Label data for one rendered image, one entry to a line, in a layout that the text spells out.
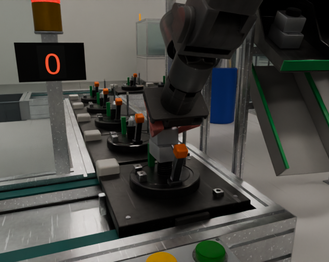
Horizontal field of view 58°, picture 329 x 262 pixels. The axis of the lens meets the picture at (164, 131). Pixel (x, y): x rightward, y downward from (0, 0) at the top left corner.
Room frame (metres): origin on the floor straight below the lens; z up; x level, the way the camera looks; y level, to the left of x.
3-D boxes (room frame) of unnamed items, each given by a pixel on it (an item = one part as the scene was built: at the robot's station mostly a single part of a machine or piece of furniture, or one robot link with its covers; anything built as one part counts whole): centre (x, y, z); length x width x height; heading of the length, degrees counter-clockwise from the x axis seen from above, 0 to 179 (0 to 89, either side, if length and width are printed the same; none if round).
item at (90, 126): (1.02, 0.17, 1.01); 0.24 x 0.24 x 0.13; 20
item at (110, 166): (0.61, 0.12, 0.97); 0.05 x 0.05 x 0.04; 20
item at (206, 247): (0.34, -0.06, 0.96); 0.04 x 0.04 x 0.02
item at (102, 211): (0.50, 0.12, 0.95); 0.01 x 0.01 x 0.04; 20
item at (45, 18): (0.59, 0.22, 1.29); 0.05 x 0.05 x 0.05
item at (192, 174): (0.55, 0.00, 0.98); 0.14 x 0.14 x 0.02
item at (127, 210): (0.55, 0.00, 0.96); 0.24 x 0.24 x 0.02; 20
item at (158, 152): (0.56, 0.00, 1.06); 0.08 x 0.04 x 0.07; 20
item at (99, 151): (0.79, 0.09, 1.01); 0.24 x 0.24 x 0.13; 20
